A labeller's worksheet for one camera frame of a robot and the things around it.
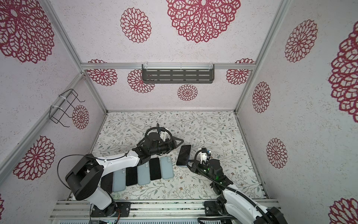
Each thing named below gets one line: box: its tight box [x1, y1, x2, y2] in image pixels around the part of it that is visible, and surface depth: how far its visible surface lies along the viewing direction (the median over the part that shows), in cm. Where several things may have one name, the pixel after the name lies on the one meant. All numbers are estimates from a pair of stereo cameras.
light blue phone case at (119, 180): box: [112, 167, 127, 192], surface depth 84 cm
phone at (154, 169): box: [149, 157, 162, 181], surface depth 88 cm
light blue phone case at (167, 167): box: [160, 155, 174, 180], surface depth 91 cm
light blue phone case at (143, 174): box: [137, 161, 151, 186], surface depth 87 cm
